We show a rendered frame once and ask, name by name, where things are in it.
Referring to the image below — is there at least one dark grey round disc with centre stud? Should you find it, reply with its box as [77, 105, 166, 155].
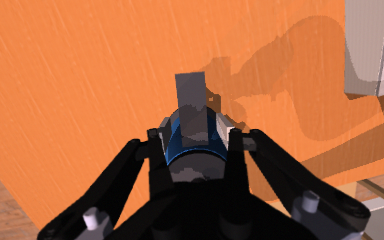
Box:
[170, 107, 216, 126]

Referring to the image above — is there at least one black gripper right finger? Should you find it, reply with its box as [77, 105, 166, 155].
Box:
[216, 113, 371, 240]

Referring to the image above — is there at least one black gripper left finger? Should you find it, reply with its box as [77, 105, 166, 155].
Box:
[36, 117, 184, 240]

